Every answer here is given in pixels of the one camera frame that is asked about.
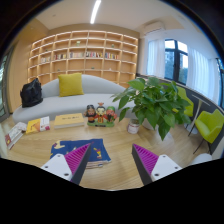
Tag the small white red cup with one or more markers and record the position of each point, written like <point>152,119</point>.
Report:
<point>133,126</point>

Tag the green potted plant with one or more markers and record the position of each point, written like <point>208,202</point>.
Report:
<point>153,100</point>

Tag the colourful figurine group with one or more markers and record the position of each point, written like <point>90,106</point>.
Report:
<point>100,115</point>

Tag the dark-framed window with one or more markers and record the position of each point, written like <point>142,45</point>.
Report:
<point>175,61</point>

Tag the wooden shelf unit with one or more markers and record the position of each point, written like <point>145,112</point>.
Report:
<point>83,65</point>

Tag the long ceiling light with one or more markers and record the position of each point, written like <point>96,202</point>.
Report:
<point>95,11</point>

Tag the lime green chair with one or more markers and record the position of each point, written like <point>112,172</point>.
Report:
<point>187,103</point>
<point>210,125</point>

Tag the yellow cushion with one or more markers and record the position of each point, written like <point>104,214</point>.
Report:
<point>70,84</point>

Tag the white curtain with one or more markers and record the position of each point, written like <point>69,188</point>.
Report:
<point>155,58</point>
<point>200,73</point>

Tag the black bag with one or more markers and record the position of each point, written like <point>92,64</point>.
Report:
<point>31,93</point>

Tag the white air conditioner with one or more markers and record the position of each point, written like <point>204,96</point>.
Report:
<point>154,27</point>

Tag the large tan book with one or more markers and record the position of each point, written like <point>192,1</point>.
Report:
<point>69,120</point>

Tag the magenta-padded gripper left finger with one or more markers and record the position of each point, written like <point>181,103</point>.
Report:
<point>60,165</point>

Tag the blue patterned towel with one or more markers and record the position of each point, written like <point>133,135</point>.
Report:
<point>100,150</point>

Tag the glass door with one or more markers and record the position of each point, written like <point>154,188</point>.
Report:
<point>3,86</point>

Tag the grey curved sofa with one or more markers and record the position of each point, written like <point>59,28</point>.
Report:
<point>66,105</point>

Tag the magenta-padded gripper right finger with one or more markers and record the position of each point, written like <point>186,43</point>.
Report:
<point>161,166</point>

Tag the yellow and white book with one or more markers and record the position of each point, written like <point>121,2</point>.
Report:
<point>37,125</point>

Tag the red and white book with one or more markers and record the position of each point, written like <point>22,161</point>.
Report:
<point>15,133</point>

